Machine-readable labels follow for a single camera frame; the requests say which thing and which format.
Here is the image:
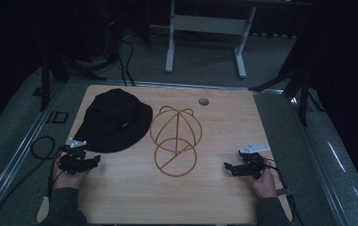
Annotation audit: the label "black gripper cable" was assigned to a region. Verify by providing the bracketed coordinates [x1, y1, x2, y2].
[0, 135, 66, 226]
[261, 157, 305, 226]

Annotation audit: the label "gold wire hat stand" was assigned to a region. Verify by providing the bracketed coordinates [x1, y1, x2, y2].
[149, 105, 203, 178]

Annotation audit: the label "black rectangular floor frame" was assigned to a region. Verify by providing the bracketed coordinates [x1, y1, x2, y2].
[45, 110, 70, 124]

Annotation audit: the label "black floor cables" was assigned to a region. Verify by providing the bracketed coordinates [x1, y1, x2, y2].
[116, 39, 137, 87]

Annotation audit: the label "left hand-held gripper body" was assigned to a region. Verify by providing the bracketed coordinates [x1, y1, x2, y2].
[57, 137, 89, 176]

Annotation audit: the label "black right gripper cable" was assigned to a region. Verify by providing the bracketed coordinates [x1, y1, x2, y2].
[261, 157, 305, 226]

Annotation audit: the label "black bucket hat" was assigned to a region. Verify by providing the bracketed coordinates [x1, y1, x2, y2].
[73, 88, 154, 154]

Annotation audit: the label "person's left hand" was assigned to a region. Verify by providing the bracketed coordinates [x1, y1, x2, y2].
[52, 157, 89, 190]

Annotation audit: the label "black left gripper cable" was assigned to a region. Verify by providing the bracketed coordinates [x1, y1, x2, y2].
[0, 135, 66, 226]

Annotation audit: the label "person's right hand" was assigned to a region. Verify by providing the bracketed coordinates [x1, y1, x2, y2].
[246, 168, 278, 200]

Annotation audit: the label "black metal stand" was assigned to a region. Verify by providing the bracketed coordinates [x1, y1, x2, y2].
[248, 70, 326, 127]
[32, 55, 107, 113]

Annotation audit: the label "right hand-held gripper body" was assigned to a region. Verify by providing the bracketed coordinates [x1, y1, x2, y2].
[237, 142, 271, 180]

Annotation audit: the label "white desk frame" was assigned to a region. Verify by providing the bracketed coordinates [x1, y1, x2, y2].
[164, 0, 258, 80]

